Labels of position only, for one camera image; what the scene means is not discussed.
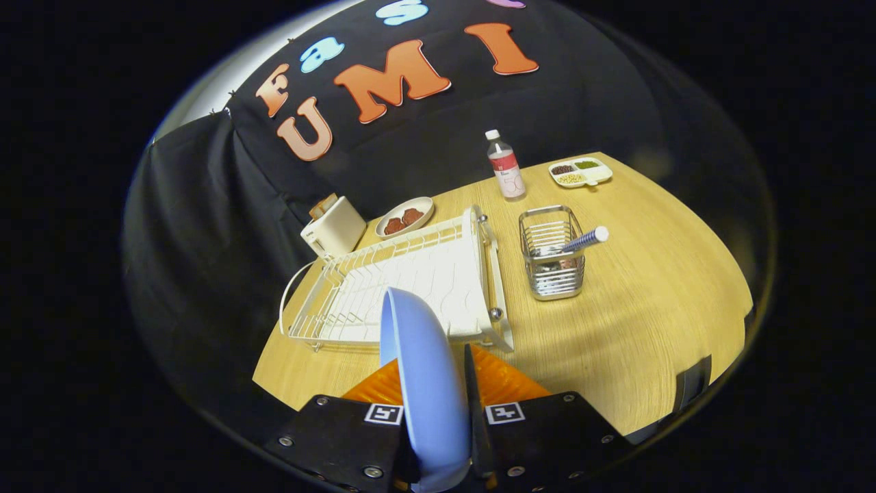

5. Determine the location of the white divided dish of beans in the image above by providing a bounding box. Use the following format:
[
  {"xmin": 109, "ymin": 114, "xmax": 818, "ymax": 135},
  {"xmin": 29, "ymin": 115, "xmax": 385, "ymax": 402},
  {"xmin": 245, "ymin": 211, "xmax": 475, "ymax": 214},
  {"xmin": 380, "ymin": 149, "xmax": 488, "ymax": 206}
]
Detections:
[{"xmin": 548, "ymin": 157, "xmax": 614, "ymax": 189}]

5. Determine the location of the clear bottle with red label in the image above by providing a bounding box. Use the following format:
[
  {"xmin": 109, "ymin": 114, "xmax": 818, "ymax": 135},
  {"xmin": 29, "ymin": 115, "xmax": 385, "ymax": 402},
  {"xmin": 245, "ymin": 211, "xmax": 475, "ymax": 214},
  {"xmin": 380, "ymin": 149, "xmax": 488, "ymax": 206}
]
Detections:
[{"xmin": 485, "ymin": 129, "xmax": 527, "ymax": 201}]

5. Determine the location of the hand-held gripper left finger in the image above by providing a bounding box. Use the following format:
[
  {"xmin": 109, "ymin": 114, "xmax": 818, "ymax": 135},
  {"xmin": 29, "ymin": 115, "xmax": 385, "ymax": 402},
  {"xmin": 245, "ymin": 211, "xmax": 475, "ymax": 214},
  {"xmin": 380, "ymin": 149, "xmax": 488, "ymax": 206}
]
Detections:
[{"xmin": 263, "ymin": 357, "xmax": 422, "ymax": 493}]

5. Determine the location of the blue plate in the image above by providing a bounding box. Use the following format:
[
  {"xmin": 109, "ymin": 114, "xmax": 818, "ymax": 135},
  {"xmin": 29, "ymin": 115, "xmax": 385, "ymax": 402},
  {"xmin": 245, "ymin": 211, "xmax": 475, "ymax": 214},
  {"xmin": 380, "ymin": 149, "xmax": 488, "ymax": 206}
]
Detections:
[{"xmin": 380, "ymin": 287, "xmax": 473, "ymax": 493}]

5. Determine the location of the metal wire basket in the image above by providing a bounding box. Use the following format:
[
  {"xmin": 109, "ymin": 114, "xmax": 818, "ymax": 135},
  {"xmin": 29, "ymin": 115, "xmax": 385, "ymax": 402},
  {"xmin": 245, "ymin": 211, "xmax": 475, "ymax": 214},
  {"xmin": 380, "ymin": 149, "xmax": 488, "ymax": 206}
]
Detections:
[{"xmin": 518, "ymin": 205, "xmax": 587, "ymax": 302}]

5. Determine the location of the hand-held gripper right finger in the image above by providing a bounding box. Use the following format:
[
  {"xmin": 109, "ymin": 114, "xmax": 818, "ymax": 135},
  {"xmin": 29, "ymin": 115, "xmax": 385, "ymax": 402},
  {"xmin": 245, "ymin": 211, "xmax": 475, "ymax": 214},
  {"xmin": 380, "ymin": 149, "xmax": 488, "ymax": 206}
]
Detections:
[{"xmin": 463, "ymin": 344, "xmax": 634, "ymax": 493}]

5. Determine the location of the spoon with striped handle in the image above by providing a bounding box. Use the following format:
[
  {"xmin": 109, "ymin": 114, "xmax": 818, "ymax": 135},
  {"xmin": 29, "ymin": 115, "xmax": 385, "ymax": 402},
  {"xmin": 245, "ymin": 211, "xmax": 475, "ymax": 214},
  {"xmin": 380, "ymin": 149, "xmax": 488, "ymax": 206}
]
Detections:
[{"xmin": 537, "ymin": 226, "xmax": 610, "ymax": 260}]

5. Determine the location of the black backdrop cloth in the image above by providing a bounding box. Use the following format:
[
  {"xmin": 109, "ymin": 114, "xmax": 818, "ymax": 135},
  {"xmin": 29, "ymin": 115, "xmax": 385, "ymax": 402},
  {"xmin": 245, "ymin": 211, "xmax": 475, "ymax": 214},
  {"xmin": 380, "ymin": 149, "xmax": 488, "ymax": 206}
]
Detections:
[{"xmin": 122, "ymin": 0, "xmax": 774, "ymax": 412}]

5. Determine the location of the white wire dish rack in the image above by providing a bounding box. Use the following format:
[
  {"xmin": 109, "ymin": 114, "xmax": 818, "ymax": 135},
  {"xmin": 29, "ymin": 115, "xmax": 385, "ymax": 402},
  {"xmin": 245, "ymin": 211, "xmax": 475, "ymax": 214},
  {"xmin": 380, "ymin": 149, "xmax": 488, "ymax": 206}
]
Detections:
[{"xmin": 279, "ymin": 205, "xmax": 515, "ymax": 353}]

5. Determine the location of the white toaster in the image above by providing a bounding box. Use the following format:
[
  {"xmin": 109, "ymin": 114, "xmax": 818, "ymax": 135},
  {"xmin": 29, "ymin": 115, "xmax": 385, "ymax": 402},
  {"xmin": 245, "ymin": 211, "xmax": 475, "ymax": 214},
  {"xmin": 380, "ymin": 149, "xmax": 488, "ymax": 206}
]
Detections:
[{"xmin": 300, "ymin": 196, "xmax": 368, "ymax": 259}]

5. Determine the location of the white oval plate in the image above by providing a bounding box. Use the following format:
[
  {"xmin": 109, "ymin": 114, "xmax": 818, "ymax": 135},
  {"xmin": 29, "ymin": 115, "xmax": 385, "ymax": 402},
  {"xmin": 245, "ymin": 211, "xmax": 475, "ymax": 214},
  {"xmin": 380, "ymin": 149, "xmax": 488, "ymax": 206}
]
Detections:
[{"xmin": 374, "ymin": 197, "xmax": 435, "ymax": 239}]

